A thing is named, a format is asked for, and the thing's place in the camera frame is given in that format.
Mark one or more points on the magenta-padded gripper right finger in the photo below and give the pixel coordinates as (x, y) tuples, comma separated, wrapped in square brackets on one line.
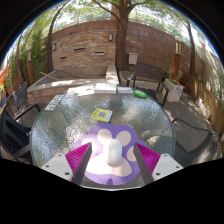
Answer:
[(166, 165)]

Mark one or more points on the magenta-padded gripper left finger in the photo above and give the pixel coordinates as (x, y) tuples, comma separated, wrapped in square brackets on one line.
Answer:
[(56, 165)]

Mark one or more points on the white computer mouse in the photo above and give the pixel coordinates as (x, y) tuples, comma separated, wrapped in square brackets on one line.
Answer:
[(114, 151)]

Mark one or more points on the purple paw-shaped mouse pad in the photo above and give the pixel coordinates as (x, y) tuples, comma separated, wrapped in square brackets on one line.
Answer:
[(111, 175)]

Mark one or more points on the black metal chair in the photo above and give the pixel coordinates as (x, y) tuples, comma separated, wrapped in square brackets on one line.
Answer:
[(200, 146)]

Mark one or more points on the black armchair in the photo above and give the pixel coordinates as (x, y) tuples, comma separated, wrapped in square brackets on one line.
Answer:
[(15, 136)]

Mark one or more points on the black-and-white patterned sheet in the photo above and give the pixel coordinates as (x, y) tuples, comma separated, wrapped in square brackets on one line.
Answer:
[(55, 102)]

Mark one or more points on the yellow card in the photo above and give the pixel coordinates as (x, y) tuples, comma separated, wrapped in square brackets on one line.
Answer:
[(101, 115)]

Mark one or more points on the long white planter box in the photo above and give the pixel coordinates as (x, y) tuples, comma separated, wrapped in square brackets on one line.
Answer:
[(204, 108)]

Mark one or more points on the green tube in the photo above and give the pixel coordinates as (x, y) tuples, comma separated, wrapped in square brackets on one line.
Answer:
[(140, 94)]

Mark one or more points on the black mesh chair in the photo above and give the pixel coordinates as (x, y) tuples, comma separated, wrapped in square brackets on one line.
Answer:
[(21, 96)]

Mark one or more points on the white printed paper sheet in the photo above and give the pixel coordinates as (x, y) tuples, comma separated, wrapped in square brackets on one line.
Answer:
[(80, 90)]

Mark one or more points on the small white book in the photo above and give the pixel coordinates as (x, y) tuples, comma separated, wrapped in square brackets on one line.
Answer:
[(125, 90)]

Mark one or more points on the white booklet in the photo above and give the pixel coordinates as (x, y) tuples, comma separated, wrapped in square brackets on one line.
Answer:
[(105, 88)]

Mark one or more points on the dark slatted garden chair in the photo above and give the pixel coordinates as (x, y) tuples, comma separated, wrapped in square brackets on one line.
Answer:
[(148, 71)]

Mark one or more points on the orange awning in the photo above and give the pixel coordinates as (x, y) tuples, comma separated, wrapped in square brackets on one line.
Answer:
[(3, 75)]

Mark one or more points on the grey electrical box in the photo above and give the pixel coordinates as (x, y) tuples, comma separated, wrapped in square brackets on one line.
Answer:
[(133, 58)]

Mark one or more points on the slender tree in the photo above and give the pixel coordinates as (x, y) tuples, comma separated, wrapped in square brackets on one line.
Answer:
[(50, 50)]

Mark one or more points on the large tree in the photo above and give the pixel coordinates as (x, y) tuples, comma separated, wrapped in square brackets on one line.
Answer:
[(121, 43)]

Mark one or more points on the wooden lamp post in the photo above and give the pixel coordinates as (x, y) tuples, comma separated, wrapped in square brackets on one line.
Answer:
[(176, 63), (30, 68)]

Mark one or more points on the wall lamp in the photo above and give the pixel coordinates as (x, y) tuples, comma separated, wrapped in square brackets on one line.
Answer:
[(54, 47), (110, 37)]

